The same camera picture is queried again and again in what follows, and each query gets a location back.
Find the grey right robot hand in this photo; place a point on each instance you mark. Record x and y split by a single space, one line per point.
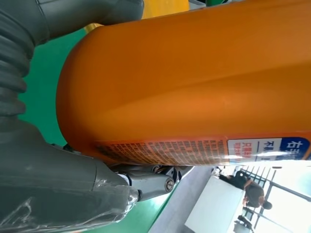
48 186

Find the person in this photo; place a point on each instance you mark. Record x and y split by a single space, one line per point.
254 193

